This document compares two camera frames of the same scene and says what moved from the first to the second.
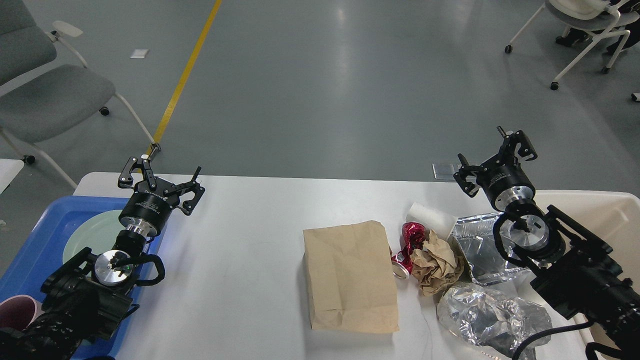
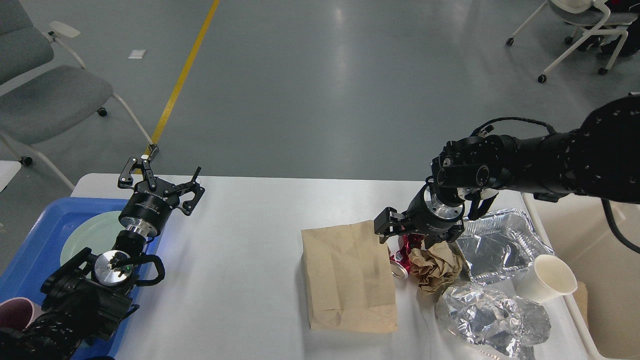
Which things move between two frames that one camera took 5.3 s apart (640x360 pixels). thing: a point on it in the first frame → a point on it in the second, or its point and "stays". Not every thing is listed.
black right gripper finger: [469, 188] → [386, 224]
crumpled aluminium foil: [488, 318] stays
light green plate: [99, 232] stays
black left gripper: [148, 208] stays
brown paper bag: [350, 277] stays
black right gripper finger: [526, 147] → [449, 235]
